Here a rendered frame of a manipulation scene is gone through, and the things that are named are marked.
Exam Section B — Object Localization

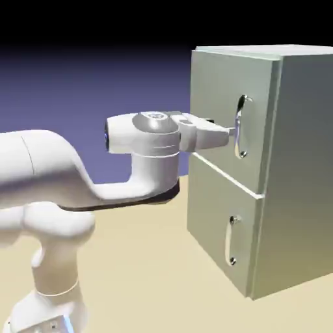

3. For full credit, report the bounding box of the curved silver door handle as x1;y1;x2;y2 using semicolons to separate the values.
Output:
224;215;242;267
233;94;254;159

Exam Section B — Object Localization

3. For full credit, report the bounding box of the grey-green painted cabinet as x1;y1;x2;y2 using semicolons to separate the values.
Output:
186;44;333;302

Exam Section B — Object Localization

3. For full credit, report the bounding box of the grey-green cabinet door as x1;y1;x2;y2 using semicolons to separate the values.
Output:
187;50;279;196
186;153;265;299

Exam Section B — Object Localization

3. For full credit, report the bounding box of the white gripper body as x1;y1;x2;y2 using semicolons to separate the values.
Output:
189;113;231;151

